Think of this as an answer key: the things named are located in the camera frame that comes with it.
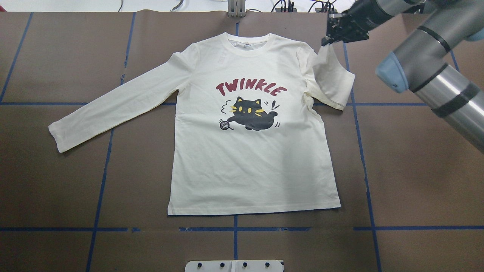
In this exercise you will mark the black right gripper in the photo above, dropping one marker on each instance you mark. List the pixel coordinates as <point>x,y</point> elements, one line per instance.
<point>369,16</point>

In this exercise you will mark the cream long-sleeve cat shirt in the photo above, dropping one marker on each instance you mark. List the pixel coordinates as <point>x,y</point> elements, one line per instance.
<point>247,138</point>

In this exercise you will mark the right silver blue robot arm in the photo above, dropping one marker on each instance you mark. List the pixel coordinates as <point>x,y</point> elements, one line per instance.
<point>417,64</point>

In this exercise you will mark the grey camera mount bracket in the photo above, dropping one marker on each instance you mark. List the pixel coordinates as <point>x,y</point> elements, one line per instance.
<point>237,8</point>

